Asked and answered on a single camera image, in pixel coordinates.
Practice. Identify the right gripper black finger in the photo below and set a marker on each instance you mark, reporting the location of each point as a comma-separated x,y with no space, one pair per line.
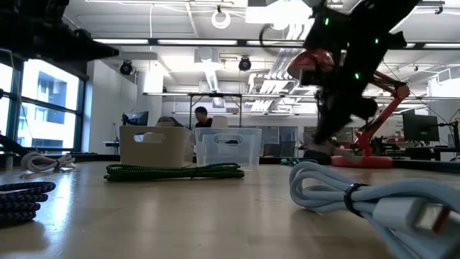
316,157

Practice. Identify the clear plastic bin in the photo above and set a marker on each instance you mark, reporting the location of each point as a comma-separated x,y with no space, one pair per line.
230,154

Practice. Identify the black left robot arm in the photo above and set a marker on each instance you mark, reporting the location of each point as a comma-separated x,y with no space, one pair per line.
28,14

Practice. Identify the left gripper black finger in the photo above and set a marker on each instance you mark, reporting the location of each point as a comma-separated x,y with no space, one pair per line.
104,51

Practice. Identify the beige opaque plastic bin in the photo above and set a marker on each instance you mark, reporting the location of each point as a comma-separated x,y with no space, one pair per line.
154,153

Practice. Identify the red desk lamp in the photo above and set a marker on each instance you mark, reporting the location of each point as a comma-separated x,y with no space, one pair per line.
363,162

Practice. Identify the grey office chair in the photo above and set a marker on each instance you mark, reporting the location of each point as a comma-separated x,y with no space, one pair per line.
167,121

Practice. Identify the person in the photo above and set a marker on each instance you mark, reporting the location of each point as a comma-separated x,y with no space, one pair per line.
203,117

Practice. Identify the dark-framed window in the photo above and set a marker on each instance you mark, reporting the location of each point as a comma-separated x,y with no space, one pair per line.
16,97

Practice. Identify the ceiling light strip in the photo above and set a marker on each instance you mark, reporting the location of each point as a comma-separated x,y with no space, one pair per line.
197,42
120,41

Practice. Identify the black computer monitor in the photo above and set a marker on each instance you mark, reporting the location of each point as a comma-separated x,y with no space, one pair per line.
136,118
420,127

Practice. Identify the black round ceiling spotlight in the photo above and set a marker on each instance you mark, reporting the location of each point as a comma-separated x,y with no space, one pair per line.
244,64
125,67

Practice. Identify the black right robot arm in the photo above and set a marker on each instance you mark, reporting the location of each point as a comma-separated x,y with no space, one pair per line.
363,39

